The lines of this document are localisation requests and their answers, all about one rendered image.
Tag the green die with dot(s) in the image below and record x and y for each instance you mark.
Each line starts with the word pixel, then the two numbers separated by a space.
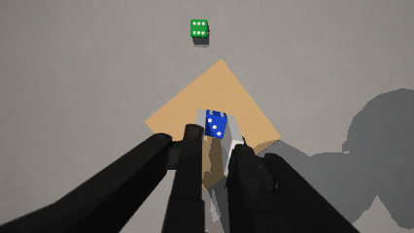
pixel 199 28

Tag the tan flat mat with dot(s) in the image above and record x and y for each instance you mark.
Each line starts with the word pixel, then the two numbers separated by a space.
pixel 217 89

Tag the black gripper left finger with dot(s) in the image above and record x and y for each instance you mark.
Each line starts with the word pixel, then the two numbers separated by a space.
pixel 108 200

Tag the blue die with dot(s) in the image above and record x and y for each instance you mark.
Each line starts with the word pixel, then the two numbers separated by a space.
pixel 215 124

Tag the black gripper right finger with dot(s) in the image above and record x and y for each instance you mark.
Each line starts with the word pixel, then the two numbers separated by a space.
pixel 256 205

